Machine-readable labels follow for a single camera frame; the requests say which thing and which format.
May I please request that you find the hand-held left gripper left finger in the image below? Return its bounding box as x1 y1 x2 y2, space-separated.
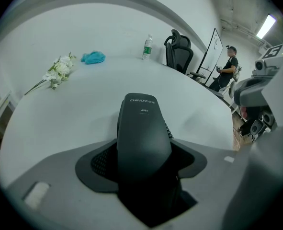
5 138 154 230

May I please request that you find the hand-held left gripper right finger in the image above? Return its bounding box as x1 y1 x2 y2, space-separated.
155 139 240 230

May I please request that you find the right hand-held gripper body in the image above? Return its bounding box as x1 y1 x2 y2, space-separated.
232 43 283 143

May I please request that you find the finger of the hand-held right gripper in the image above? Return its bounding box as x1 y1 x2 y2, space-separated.
221 54 283 230

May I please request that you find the whiteboard on stand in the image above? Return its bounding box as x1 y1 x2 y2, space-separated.
195 27 225 86

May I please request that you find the ceiling tube light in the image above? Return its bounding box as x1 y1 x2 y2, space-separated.
255 13 277 39

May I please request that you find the white table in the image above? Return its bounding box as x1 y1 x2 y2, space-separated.
0 55 235 189

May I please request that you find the black office chair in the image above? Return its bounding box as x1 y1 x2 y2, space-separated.
164 29 206 80

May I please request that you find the white artificial flower bunch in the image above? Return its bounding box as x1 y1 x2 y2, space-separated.
23 52 77 96

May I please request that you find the clear plastic water bottle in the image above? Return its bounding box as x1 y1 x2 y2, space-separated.
142 34 153 61

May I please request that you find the crumpled blue cloth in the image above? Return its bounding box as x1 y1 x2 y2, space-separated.
80 51 106 65

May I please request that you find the black coiled telephone cord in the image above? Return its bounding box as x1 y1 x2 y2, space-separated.
164 118 175 140

